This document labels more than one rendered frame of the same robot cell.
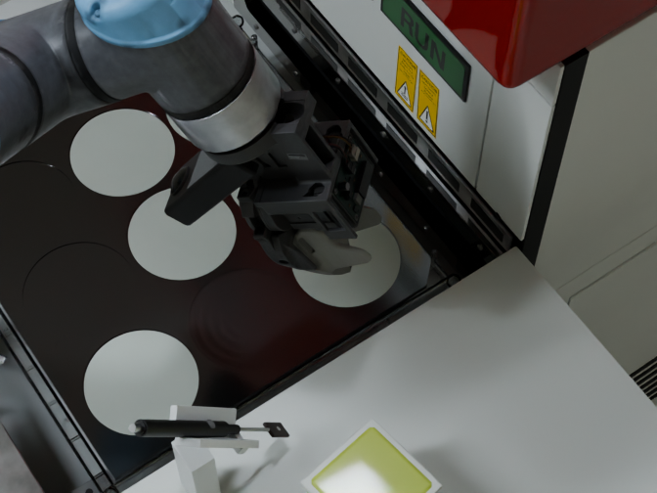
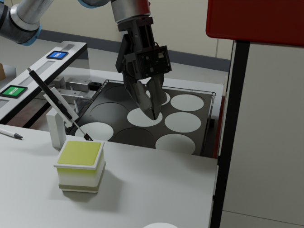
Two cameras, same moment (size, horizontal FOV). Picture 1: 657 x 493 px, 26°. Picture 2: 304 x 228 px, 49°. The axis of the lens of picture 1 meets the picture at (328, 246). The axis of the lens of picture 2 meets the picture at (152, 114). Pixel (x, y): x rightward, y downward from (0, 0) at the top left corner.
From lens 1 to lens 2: 0.78 m
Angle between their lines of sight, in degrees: 41
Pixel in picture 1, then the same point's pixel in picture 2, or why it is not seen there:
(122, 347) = (100, 125)
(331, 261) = (144, 103)
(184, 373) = (104, 138)
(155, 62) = not seen: outside the picture
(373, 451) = (92, 147)
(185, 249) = (140, 119)
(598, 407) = (187, 213)
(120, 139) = not seen: hidden behind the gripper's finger
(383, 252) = (187, 151)
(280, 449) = not seen: hidden behind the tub
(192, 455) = (51, 111)
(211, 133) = (115, 10)
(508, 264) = (208, 160)
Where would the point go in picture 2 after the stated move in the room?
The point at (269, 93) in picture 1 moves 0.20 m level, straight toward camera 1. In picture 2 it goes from (138, 7) to (45, 32)
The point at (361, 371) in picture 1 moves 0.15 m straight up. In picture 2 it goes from (132, 151) to (129, 89)
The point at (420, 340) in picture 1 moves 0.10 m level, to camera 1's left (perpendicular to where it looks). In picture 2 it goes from (157, 157) to (127, 135)
